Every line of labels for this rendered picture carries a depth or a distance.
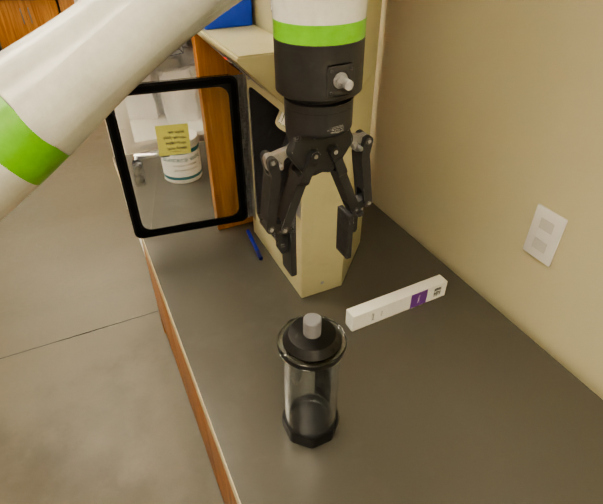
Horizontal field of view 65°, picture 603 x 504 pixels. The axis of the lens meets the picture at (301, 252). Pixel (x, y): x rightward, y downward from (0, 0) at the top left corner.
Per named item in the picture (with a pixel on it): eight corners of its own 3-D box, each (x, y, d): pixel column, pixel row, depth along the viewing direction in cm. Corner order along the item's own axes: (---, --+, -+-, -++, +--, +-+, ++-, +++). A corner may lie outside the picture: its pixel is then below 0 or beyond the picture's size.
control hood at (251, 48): (241, 62, 109) (237, 15, 103) (302, 107, 86) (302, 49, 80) (192, 68, 105) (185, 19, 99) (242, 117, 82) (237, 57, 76)
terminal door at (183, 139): (248, 220, 133) (237, 74, 109) (136, 239, 125) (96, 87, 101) (247, 218, 133) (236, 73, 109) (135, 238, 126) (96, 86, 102)
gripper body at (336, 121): (297, 110, 46) (299, 192, 52) (371, 96, 49) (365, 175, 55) (268, 88, 52) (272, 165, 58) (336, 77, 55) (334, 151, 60)
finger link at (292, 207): (324, 153, 53) (313, 150, 52) (290, 238, 58) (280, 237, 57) (308, 140, 56) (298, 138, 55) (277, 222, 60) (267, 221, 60)
